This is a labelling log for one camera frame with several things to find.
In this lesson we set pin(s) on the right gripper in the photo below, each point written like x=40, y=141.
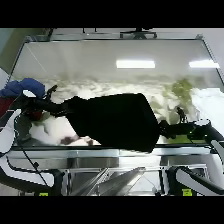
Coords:
x=167, y=129

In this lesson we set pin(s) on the black garment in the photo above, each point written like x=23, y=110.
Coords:
x=116, y=120

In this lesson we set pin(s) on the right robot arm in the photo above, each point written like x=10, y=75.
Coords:
x=200, y=130

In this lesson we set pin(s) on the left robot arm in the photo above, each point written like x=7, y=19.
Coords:
x=13, y=178

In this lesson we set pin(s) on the black office chair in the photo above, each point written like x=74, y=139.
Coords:
x=137, y=33

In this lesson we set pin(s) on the blue garment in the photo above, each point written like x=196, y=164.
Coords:
x=23, y=86

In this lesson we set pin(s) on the dark red garment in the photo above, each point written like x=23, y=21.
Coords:
x=4, y=105

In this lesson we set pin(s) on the silver frame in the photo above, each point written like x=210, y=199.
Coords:
x=100, y=153

